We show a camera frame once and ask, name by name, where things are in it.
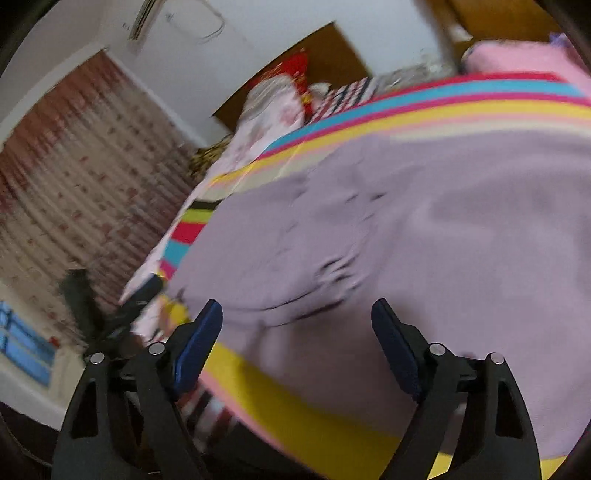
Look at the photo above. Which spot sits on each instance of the yellow black patterned cloth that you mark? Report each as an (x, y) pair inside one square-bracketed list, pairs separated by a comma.
[(207, 154)]

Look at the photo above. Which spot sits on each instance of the folded floral quilt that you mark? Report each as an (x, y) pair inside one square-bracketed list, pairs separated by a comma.
[(268, 120)]

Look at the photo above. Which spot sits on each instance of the glossy brown wooden headboard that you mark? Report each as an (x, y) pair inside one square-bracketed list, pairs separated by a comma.
[(498, 18)]

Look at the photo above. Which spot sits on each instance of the red embroidered pillow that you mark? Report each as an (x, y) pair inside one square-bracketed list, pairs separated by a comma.
[(291, 69)]

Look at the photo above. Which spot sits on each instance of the white air conditioner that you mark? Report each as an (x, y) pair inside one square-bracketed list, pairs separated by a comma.
[(144, 18)]

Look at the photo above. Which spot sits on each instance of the purple pants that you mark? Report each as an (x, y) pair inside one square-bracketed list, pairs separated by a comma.
[(415, 240)]

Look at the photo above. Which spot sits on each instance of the dark plain wooden headboard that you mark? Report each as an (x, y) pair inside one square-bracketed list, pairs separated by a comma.
[(332, 50)]

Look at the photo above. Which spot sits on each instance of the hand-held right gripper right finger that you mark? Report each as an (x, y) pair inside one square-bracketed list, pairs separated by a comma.
[(397, 350)]

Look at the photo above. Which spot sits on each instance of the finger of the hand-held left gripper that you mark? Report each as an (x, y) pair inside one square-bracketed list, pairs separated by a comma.
[(145, 293)]

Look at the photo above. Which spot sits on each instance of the small floral cushion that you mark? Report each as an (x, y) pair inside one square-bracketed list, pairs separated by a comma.
[(319, 91)]

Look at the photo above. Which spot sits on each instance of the bedside table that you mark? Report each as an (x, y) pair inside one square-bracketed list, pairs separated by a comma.
[(420, 69)]

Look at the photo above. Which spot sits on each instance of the small purple item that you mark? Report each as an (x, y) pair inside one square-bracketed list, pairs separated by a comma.
[(558, 39)]

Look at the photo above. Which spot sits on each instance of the blue rectangular object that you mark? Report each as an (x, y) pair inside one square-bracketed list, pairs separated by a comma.
[(25, 344)]

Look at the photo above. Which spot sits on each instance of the patterned brown curtain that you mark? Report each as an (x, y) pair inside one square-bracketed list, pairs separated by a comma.
[(83, 184)]

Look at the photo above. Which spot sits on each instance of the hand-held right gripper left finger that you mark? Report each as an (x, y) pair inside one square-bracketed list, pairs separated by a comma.
[(194, 350)]

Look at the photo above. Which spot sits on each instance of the striped colourful blanket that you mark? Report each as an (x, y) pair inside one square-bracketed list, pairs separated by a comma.
[(323, 417)]

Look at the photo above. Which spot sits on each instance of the plaid cloth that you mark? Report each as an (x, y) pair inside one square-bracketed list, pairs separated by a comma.
[(351, 94)]

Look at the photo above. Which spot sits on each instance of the pink bed sheet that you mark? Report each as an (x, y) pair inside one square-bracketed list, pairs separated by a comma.
[(521, 60)]

